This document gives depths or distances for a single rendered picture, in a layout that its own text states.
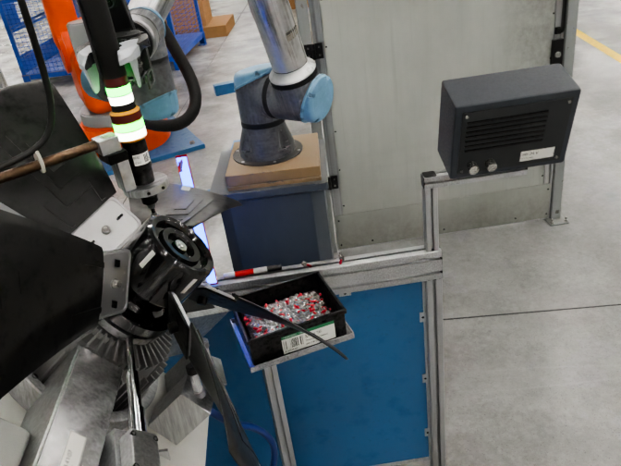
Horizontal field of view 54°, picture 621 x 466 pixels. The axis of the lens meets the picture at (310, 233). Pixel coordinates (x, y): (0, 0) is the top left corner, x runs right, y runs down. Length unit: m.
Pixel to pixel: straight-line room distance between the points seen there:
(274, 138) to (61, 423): 0.99
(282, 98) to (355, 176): 1.51
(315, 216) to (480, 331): 1.19
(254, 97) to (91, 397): 0.92
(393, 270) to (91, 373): 0.82
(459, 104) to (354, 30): 1.50
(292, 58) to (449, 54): 1.51
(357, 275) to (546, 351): 1.22
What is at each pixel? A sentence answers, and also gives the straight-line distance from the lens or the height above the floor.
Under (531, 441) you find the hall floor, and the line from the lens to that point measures 2.22.
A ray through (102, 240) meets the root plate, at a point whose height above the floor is 1.24.
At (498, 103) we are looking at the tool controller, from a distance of 1.32.
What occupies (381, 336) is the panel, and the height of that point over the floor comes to 0.62.
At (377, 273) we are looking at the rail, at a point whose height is 0.83.
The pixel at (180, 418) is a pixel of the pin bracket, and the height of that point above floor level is 0.94.
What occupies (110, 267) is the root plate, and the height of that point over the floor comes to 1.25.
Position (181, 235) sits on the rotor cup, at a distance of 0.93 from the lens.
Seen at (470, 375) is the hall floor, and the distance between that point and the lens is 2.41.
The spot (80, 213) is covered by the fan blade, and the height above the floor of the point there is 1.28.
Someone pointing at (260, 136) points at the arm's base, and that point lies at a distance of 1.60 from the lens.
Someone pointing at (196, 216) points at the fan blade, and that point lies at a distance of 1.08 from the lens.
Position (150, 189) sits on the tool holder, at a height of 1.29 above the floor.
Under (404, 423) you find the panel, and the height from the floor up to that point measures 0.29.
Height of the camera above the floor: 1.65
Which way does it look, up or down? 30 degrees down
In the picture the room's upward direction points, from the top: 8 degrees counter-clockwise
